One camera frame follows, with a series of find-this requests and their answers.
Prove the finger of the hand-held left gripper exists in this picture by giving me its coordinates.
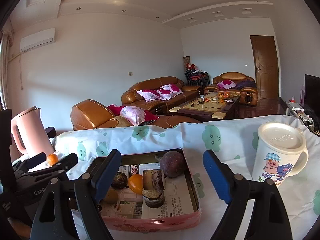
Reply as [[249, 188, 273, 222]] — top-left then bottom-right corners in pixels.
[[14, 152, 79, 182], [12, 152, 47, 172]]

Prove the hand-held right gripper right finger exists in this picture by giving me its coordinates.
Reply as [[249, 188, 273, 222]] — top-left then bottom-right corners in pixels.
[[203, 149, 293, 240]]

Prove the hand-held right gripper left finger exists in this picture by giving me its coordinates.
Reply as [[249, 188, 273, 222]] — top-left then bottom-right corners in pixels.
[[30, 149, 122, 240]]

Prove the dark dried fruit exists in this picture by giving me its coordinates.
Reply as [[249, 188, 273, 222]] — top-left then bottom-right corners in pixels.
[[111, 171, 128, 189]]

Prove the small orange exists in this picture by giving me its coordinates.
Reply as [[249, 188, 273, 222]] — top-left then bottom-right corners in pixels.
[[46, 154, 59, 166]]

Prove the large orange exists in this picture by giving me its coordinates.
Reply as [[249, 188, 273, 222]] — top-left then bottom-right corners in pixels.
[[128, 174, 144, 195]]

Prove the cut purple yam piece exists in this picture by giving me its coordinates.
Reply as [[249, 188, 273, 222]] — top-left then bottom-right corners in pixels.
[[142, 169, 166, 190]]

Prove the round purple fruit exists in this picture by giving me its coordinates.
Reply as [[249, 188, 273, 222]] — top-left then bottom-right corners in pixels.
[[159, 151, 187, 178]]

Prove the yam slice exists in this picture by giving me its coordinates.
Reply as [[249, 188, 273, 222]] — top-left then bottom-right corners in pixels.
[[142, 189, 165, 208]]

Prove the pink tin box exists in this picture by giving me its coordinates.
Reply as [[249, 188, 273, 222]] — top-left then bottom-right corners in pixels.
[[70, 148, 202, 232]]

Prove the pink electric kettle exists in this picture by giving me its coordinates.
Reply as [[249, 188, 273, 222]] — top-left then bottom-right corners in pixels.
[[10, 106, 54, 155]]

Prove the white cloud print tablecloth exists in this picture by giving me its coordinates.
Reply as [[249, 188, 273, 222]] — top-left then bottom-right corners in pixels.
[[50, 114, 320, 240]]

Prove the printed paper sheet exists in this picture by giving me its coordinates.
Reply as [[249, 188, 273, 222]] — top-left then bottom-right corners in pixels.
[[100, 164, 195, 219]]

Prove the brown leather chaise sofa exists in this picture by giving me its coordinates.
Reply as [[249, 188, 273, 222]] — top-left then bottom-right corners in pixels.
[[70, 99, 200, 130]]

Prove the white cartoon mug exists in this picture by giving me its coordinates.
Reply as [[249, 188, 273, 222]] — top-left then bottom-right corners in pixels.
[[251, 122, 309, 188]]

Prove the pale pink pillow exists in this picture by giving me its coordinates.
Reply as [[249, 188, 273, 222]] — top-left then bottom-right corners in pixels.
[[119, 106, 147, 126]]

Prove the wooden coffee table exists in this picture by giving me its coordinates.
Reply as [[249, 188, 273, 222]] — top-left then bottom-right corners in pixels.
[[169, 92, 242, 122]]

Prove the pink floral pillow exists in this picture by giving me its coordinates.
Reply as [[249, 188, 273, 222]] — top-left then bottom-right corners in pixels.
[[217, 79, 237, 90], [136, 89, 167, 102], [160, 84, 184, 98]]

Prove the dark purple cloth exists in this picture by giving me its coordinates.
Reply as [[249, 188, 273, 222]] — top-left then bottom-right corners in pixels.
[[235, 80, 257, 89]]

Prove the stack of dark chairs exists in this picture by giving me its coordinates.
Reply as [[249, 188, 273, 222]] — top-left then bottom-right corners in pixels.
[[184, 69, 210, 87]]

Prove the brown leather armchair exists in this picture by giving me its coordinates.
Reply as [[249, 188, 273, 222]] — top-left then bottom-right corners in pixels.
[[204, 72, 258, 105]]

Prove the white television stand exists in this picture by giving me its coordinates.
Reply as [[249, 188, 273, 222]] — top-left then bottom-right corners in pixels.
[[285, 100, 320, 130]]

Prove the brown leather long sofa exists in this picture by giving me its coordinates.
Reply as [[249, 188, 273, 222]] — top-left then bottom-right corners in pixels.
[[121, 77, 203, 115]]

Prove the brown wooden door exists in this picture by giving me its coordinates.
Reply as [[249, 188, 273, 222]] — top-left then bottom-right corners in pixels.
[[250, 35, 280, 100]]

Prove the white air conditioner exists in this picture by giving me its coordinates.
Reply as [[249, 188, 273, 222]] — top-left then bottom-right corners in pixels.
[[20, 28, 55, 53]]

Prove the black television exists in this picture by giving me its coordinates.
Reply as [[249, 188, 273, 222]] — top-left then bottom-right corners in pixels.
[[304, 74, 320, 117]]

